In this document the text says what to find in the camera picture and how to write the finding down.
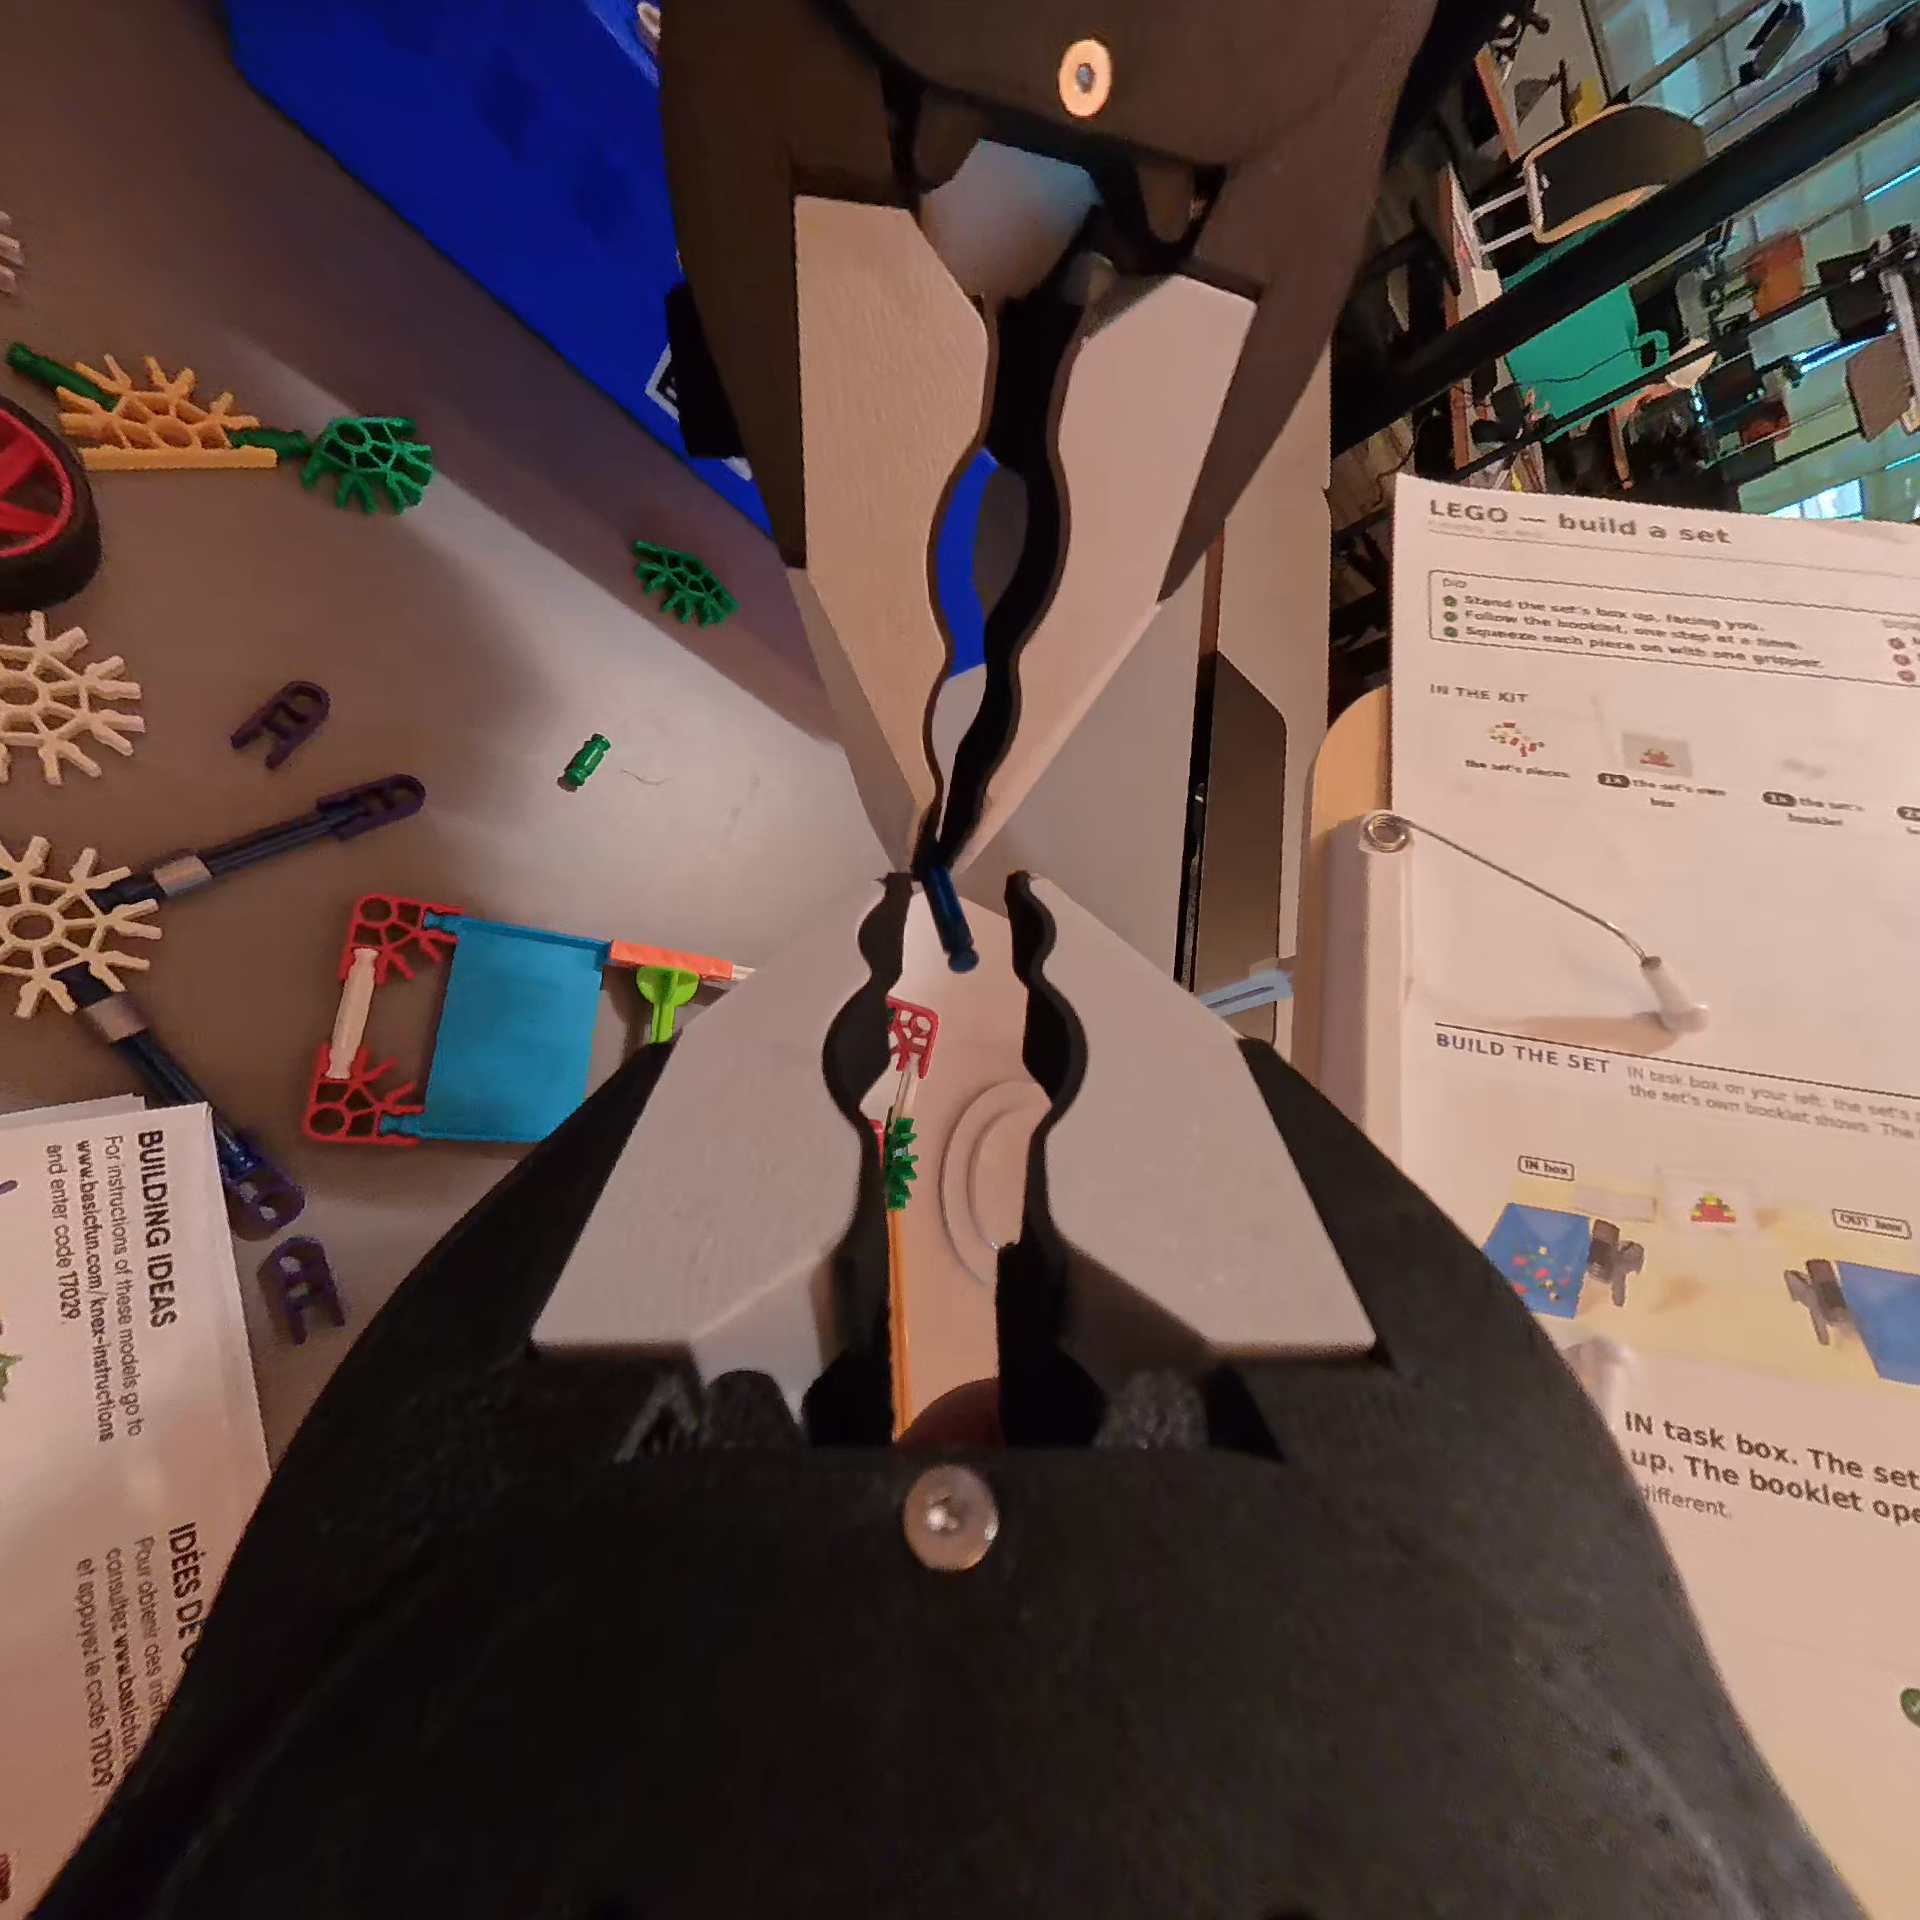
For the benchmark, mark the red wheel with black tyre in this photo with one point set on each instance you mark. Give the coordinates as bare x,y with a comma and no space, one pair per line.
77,546

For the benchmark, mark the white book stand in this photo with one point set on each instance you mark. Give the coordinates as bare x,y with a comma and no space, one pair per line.
1343,931

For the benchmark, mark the black metal pole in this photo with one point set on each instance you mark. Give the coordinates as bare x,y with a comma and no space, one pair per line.
1650,224

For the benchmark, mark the dark blue short toy rod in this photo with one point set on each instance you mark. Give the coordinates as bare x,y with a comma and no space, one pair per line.
943,907

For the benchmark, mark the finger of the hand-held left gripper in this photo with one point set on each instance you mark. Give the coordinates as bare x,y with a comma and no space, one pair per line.
869,450
1154,450

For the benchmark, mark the blue plastic box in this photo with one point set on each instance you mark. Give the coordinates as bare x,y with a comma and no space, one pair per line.
481,150

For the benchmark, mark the yellow connector with green rods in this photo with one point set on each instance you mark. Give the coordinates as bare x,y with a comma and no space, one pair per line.
150,427

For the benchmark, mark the printed instruction sheet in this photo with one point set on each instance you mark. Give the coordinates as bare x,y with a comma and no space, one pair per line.
1650,674

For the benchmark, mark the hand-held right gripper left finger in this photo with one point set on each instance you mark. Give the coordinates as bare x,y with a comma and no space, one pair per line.
721,1185

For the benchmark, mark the green short toy rod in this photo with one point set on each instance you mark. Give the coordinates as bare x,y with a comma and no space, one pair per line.
585,762

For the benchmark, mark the colourful construction toy model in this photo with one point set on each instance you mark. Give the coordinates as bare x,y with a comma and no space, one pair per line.
510,1035

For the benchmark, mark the illustrated toy leaflet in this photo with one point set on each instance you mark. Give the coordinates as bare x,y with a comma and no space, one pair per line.
119,1424

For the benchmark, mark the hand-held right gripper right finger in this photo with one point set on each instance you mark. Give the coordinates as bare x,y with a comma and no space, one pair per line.
1200,1201

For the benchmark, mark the blue rod cross assembly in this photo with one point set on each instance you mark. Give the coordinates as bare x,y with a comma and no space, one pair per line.
182,874

